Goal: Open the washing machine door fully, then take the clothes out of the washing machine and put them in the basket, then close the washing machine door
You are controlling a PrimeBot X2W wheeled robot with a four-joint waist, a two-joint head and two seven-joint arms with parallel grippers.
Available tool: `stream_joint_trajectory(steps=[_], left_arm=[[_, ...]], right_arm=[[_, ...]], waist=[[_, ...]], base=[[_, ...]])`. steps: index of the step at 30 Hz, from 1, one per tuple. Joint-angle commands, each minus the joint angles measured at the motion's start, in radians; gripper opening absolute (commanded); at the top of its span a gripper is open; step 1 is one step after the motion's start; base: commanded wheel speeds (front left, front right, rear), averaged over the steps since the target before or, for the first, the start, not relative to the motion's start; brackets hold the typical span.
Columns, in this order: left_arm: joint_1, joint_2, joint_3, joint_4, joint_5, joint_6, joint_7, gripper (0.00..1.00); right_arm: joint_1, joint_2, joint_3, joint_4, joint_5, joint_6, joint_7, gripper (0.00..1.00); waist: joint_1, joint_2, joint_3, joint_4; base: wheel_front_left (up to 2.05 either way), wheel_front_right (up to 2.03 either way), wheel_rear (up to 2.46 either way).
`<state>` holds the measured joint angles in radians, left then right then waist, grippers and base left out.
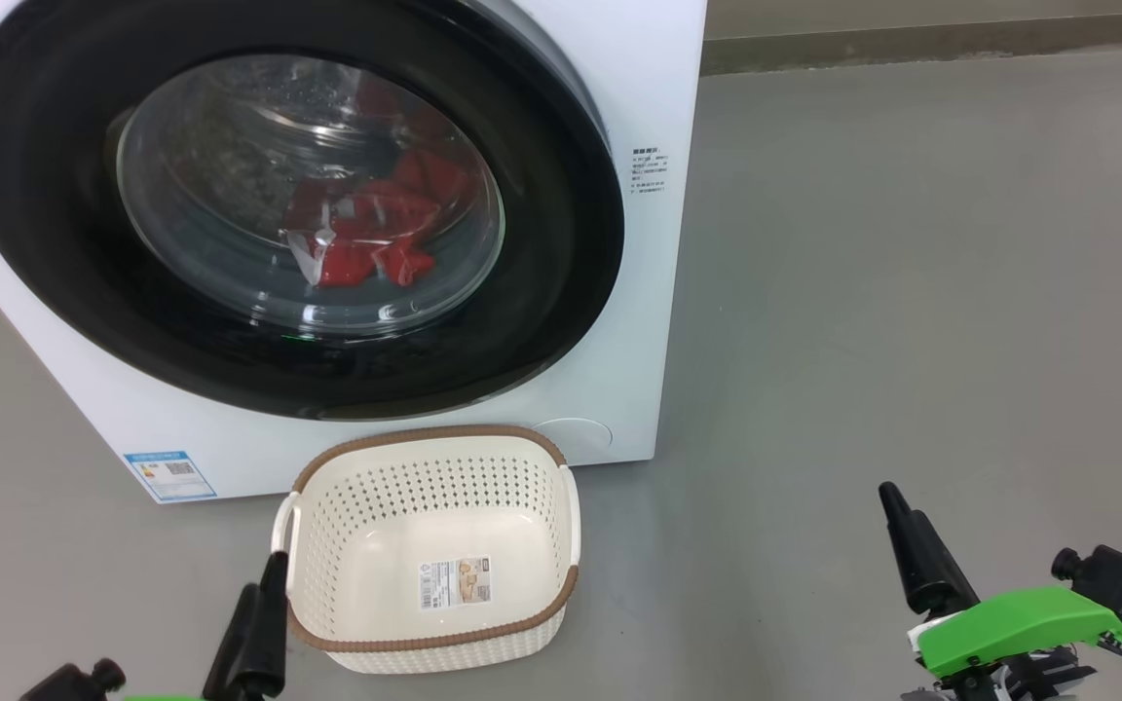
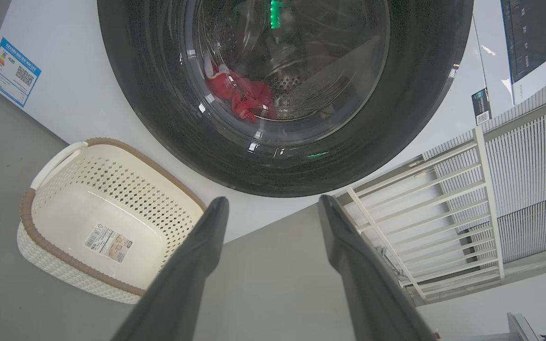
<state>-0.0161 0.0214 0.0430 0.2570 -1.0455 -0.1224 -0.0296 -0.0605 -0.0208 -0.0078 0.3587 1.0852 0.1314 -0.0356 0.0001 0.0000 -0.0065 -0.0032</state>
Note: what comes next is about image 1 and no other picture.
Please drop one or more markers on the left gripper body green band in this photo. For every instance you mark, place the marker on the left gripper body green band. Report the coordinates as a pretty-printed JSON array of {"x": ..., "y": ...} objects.
[{"x": 162, "y": 698}]

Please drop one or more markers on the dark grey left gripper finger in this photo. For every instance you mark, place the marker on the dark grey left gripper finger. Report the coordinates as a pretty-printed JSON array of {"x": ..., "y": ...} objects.
[
  {"x": 272, "y": 623},
  {"x": 230, "y": 662}
]

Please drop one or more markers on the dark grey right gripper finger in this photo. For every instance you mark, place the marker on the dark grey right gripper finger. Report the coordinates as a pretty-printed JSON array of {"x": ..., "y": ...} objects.
[{"x": 926, "y": 570}]

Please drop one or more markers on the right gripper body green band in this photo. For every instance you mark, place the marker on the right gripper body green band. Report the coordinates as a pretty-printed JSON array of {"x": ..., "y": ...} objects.
[{"x": 1009, "y": 628}]

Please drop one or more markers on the red and white garment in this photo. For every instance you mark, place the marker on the red and white garment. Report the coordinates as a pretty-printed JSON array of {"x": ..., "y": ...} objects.
[{"x": 366, "y": 224}]

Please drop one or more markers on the black round glass washer door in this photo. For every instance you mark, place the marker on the black round glass washer door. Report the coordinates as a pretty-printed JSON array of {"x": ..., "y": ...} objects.
[{"x": 35, "y": 146}]

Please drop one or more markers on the printed label sticker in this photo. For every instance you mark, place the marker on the printed label sticker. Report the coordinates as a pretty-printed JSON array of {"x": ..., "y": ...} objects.
[{"x": 454, "y": 582}]

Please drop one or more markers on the cream perforated basket brown rim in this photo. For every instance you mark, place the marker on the cream perforated basket brown rim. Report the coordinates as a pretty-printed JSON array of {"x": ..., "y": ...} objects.
[{"x": 444, "y": 545}]

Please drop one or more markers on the white front-load washing machine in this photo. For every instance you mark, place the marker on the white front-load washing machine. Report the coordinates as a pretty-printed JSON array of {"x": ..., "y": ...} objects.
[{"x": 619, "y": 78}]

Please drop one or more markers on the blue energy label sticker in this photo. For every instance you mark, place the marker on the blue energy label sticker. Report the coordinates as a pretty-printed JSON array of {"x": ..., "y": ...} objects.
[{"x": 171, "y": 475}]

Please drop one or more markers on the round white filter cover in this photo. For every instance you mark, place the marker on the round white filter cover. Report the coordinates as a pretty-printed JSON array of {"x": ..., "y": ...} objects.
[{"x": 585, "y": 433}]

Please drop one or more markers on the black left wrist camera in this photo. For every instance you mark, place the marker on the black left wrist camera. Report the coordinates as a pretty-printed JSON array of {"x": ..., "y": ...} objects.
[{"x": 84, "y": 682}]

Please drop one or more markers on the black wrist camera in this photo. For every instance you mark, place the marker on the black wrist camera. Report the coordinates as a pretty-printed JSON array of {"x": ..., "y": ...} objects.
[
  {"x": 84, "y": 682},
  {"x": 1111, "y": 579}
]

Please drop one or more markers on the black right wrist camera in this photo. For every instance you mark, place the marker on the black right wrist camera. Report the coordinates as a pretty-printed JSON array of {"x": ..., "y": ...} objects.
[{"x": 1111, "y": 579}]

